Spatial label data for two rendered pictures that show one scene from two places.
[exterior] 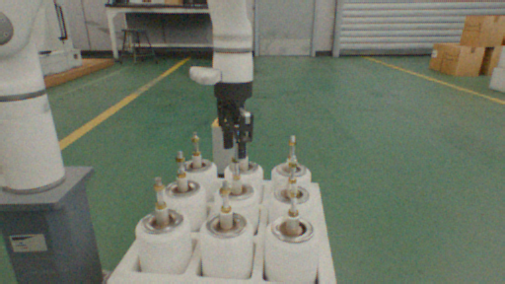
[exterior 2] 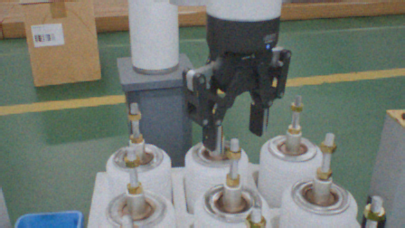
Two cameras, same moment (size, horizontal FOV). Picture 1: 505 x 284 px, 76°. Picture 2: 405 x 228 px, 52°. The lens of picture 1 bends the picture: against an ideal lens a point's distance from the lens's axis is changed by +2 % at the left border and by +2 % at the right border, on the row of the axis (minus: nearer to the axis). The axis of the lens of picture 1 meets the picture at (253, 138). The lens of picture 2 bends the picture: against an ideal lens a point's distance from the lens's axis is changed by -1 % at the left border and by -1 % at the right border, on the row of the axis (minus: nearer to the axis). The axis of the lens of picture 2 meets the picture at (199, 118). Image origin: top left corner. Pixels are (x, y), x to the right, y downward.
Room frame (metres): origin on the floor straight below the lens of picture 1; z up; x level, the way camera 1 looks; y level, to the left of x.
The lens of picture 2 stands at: (0.48, -0.36, 0.59)
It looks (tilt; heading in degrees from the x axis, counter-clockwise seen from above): 27 degrees down; 78
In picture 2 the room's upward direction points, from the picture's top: straight up
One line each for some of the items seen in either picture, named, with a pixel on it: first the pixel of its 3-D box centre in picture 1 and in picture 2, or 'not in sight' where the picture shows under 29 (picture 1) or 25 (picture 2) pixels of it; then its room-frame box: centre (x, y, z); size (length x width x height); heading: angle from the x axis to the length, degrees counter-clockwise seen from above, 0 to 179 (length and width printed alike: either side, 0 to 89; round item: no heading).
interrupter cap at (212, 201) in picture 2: (236, 191); (231, 203); (0.61, 0.04, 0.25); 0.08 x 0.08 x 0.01
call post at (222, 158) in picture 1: (227, 170); (397, 206); (0.90, 0.08, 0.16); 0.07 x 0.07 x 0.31; 84
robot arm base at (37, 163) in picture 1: (27, 141); (154, 23); (0.56, 0.42, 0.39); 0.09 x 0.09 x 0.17; 1
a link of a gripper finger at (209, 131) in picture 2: (243, 147); (204, 130); (0.56, 0.02, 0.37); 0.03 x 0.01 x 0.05; 25
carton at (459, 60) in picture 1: (461, 60); not in sight; (3.63, -2.28, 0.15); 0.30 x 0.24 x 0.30; 0
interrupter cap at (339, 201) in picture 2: (244, 168); (320, 195); (0.72, 0.03, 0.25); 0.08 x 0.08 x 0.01
